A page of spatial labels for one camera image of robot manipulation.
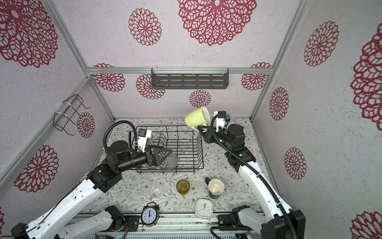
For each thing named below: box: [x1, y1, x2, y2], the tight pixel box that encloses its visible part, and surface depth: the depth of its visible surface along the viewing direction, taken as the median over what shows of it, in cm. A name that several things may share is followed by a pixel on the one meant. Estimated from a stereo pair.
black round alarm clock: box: [140, 202, 160, 228], surface depth 76 cm
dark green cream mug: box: [204, 176, 225, 200], surface depth 79 cm
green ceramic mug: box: [184, 106, 211, 132], surface depth 70 cm
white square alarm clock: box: [194, 198, 214, 221], surface depth 77 cm
